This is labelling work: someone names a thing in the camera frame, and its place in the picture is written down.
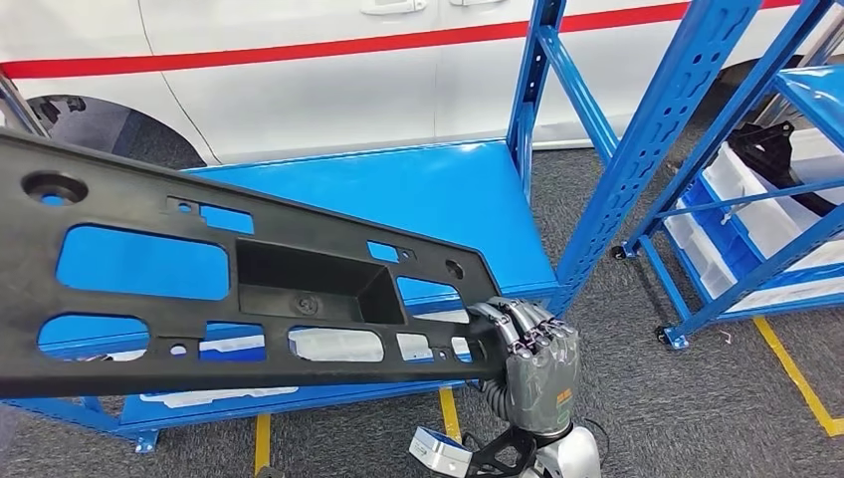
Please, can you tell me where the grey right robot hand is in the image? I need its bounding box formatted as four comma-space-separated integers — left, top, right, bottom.
466, 297, 583, 438

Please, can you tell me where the long black plastic car part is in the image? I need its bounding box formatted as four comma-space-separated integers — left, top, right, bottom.
0, 126, 509, 401

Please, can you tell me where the blue metal shelf rack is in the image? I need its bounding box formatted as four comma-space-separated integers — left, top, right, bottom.
0, 0, 766, 456

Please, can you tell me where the black car part in bin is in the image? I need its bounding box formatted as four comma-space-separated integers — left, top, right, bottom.
728, 121, 844, 218

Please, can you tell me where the blue plastic bin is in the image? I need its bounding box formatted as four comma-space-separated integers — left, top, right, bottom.
199, 346, 267, 363
679, 177, 844, 292

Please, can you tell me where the white car with red stripe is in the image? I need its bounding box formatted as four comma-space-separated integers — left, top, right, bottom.
0, 0, 844, 166

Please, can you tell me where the blue metal rack on casters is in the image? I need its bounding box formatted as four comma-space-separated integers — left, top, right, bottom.
609, 0, 844, 351

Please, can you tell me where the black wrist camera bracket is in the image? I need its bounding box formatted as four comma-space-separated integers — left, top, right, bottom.
461, 427, 538, 478

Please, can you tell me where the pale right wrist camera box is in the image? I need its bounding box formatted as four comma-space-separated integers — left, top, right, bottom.
408, 426, 474, 478

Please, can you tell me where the chrome stanchion post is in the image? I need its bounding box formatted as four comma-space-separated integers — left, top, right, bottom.
0, 71, 49, 137

